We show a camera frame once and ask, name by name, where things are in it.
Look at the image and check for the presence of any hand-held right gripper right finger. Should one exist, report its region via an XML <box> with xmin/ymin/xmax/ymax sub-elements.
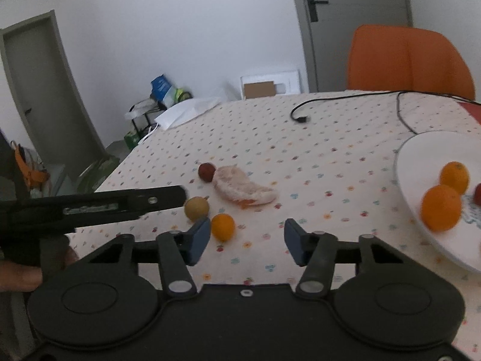
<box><xmin>284</xmin><ymin>218</ymin><xmax>414</xmax><ymax>298</ymax></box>

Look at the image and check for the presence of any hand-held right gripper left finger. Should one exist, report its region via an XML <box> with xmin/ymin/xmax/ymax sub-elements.
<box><xmin>77</xmin><ymin>218</ymin><xmax>211</xmax><ymax>297</ymax></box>

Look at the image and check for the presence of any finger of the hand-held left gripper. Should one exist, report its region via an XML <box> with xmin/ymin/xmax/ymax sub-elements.
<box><xmin>124</xmin><ymin>185</ymin><xmax>187</xmax><ymax>219</ymax></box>

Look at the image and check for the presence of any small orange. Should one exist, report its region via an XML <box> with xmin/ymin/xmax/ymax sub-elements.
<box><xmin>211</xmin><ymin>214</ymin><xmax>236</xmax><ymax>242</ymax></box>

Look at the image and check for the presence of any brown longan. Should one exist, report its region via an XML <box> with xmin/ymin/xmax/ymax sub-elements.
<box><xmin>184</xmin><ymin>196</ymin><xmax>210</xmax><ymax>222</ymax></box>

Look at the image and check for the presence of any pink pomelo segment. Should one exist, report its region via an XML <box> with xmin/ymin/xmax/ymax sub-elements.
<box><xmin>212</xmin><ymin>165</ymin><xmax>279</xmax><ymax>208</ymax></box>

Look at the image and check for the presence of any white bowl blue rim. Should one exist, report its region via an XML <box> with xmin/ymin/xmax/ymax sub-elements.
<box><xmin>394</xmin><ymin>131</ymin><xmax>481</xmax><ymax>273</ymax></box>

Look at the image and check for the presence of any large orange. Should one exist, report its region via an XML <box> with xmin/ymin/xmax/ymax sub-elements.
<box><xmin>440</xmin><ymin>161</ymin><xmax>470</xmax><ymax>195</ymax></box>
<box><xmin>421</xmin><ymin>184</ymin><xmax>462</xmax><ymax>233</ymax></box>

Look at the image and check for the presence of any person's left hand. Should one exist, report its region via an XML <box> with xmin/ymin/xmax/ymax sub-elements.
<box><xmin>0</xmin><ymin>246</ymin><xmax>79</xmax><ymax>293</ymax></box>

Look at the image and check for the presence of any orange bag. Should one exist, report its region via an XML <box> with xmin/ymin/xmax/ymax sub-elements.
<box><xmin>11</xmin><ymin>141</ymin><xmax>50</xmax><ymax>188</ymax></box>

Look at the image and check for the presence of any green box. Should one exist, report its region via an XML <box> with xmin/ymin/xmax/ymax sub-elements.
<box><xmin>124</xmin><ymin>130</ymin><xmax>145</xmax><ymax>150</ymax></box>

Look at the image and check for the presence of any green bag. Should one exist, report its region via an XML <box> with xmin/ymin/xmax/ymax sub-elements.
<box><xmin>77</xmin><ymin>156</ymin><xmax>121</xmax><ymax>194</ymax></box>

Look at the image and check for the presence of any dotted white tablecloth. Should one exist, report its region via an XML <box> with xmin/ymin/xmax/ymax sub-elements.
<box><xmin>66</xmin><ymin>89</ymin><xmax>481</xmax><ymax>359</ymax></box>

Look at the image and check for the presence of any black metal rack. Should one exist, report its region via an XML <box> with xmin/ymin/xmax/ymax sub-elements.
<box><xmin>126</xmin><ymin>100</ymin><xmax>168</xmax><ymax>149</ymax></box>

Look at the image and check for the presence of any white plastic bag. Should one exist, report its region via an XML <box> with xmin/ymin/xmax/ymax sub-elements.
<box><xmin>154</xmin><ymin>97</ymin><xmax>222</xmax><ymax>130</ymax></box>
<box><xmin>125</xmin><ymin>100</ymin><xmax>155</xmax><ymax>119</ymax></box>

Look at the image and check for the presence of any yellow-green item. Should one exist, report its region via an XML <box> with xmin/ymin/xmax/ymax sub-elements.
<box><xmin>165</xmin><ymin>87</ymin><xmax>190</xmax><ymax>108</ymax></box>

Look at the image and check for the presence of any blue bag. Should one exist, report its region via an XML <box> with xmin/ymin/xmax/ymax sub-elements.
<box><xmin>151</xmin><ymin>75</ymin><xmax>171</xmax><ymax>102</ymax></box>

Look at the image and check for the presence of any grey-green door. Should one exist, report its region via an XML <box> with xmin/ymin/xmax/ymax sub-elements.
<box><xmin>0</xmin><ymin>11</ymin><xmax>108</xmax><ymax>196</ymax></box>

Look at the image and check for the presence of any white framed board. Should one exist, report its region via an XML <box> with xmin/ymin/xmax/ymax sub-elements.
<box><xmin>240</xmin><ymin>69</ymin><xmax>301</xmax><ymax>100</ymax></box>

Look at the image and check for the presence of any orange chair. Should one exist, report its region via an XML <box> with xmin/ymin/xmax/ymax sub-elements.
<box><xmin>346</xmin><ymin>24</ymin><xmax>476</xmax><ymax>102</ymax></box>

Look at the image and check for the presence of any grey door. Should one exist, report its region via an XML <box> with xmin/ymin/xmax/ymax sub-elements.
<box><xmin>287</xmin><ymin>0</ymin><xmax>414</xmax><ymax>93</ymax></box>

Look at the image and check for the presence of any black cable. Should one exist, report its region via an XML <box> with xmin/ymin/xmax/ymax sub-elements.
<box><xmin>290</xmin><ymin>90</ymin><xmax>481</xmax><ymax>136</ymax></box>

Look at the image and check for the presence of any black door handle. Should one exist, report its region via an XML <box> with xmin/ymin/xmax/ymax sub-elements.
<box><xmin>305</xmin><ymin>0</ymin><xmax>329</xmax><ymax>22</ymax></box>

